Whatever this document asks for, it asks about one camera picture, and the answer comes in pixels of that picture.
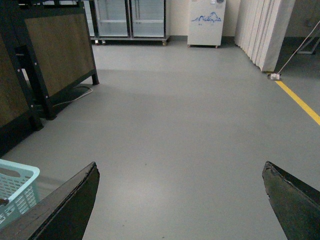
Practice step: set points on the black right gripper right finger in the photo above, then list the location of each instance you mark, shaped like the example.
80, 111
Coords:
296, 204

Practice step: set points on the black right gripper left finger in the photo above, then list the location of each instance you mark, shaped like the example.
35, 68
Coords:
62, 215

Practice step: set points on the light blue plastic basket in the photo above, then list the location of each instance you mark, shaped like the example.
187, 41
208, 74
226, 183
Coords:
18, 190

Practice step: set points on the white mop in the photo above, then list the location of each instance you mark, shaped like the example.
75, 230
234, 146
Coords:
276, 76

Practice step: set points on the white folding partition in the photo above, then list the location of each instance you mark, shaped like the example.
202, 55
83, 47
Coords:
261, 28

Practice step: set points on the glass door refrigerator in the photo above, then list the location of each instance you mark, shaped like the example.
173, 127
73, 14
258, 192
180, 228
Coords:
128, 20

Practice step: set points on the white cabinet with blue drawing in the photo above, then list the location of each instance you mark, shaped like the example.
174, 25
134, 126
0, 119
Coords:
205, 24

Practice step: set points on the wooden panel black frame stand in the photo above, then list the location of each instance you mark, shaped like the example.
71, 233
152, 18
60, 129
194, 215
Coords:
45, 51

